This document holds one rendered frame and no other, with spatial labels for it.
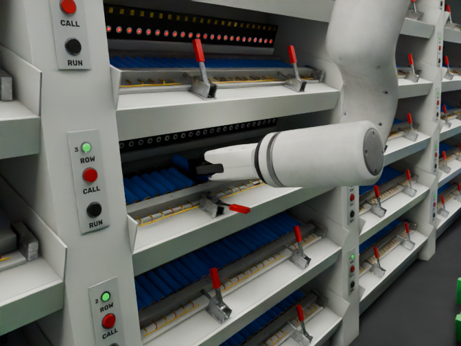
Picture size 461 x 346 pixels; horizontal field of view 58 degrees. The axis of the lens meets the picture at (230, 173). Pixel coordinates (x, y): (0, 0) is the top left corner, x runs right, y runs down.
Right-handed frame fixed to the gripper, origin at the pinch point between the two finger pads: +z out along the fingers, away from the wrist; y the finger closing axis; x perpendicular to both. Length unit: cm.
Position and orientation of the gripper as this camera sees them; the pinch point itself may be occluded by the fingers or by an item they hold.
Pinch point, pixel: (202, 165)
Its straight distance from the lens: 74.4
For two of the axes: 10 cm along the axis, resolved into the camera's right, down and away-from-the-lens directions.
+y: -6.6, 1.9, -7.3
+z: -7.3, 0.4, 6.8
